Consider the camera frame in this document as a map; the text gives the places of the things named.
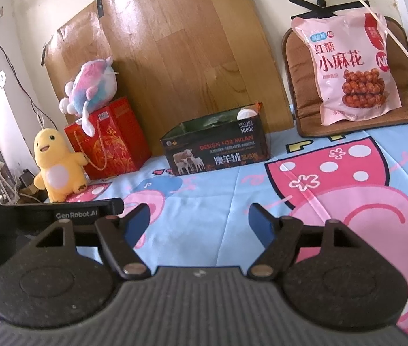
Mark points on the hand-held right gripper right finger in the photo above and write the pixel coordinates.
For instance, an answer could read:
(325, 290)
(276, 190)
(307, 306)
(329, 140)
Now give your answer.
(261, 223)

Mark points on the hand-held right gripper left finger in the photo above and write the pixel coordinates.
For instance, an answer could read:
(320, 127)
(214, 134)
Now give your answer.
(137, 223)

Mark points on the black tin box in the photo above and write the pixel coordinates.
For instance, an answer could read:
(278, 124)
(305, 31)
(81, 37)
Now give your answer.
(222, 151)

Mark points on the cartoon pig printed bedsheet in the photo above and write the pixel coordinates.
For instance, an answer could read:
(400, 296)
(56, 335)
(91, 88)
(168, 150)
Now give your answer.
(225, 194)

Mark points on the yellow duck plush toy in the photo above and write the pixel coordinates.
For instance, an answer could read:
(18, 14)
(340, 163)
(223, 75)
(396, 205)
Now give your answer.
(58, 173)

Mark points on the red gift bag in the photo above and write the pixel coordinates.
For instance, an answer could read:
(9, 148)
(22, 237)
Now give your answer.
(121, 140)

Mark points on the pink and blue plush toy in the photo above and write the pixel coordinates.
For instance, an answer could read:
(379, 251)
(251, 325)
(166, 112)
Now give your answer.
(88, 86)

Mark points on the brown seat cushion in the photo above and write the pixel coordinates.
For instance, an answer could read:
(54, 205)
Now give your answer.
(297, 79)

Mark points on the black tape strip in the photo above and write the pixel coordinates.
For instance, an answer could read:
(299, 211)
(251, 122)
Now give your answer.
(99, 0)
(44, 54)

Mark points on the wooden board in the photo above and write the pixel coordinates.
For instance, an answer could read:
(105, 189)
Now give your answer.
(189, 61)

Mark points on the large pink snack bag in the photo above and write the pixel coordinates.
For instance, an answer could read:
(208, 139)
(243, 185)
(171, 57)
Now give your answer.
(351, 61)

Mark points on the crossed black tape strips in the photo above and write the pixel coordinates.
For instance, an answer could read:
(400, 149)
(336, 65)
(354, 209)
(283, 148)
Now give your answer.
(319, 5)

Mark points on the round white wall hook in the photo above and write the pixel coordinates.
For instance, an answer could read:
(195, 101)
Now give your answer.
(1, 76)

